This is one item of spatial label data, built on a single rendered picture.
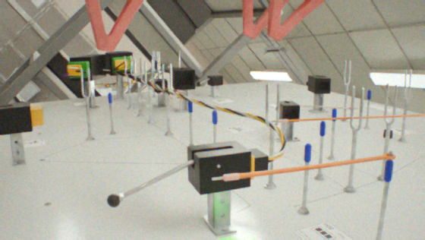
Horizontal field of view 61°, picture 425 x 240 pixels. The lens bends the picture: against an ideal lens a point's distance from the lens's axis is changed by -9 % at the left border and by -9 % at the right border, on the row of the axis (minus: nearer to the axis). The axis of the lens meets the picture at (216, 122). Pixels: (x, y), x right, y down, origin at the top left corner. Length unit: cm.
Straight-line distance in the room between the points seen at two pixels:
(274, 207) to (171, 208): 12
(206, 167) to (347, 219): 18
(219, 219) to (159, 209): 9
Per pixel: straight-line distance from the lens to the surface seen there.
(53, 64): 138
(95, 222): 48
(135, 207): 50
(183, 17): 151
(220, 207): 43
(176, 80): 96
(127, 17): 36
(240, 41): 152
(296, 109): 74
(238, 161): 40
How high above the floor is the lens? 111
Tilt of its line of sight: 10 degrees up
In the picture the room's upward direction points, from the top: 44 degrees clockwise
